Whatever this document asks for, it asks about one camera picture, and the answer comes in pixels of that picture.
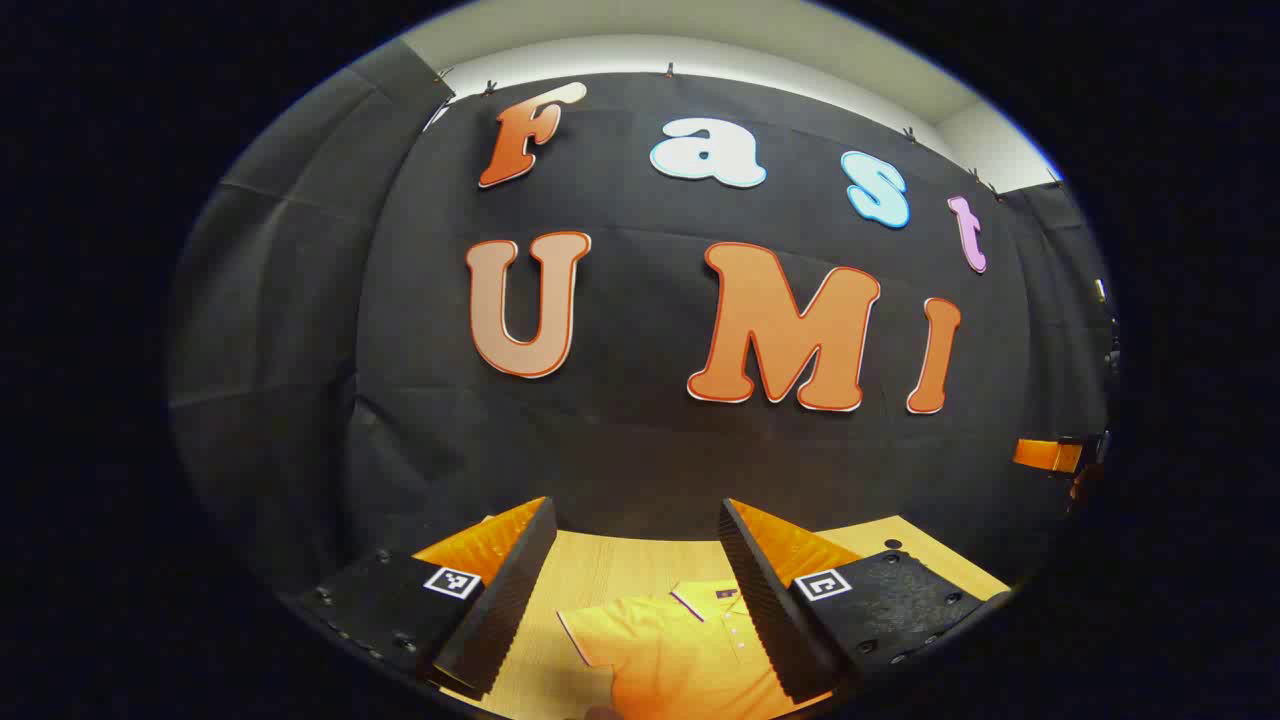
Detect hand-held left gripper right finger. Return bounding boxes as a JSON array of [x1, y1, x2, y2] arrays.
[[718, 498, 1013, 706]]

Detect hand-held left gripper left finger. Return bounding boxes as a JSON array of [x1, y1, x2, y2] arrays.
[[290, 496, 558, 701]]

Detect orange T-shirt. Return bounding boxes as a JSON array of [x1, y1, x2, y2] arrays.
[[556, 578, 833, 720]]

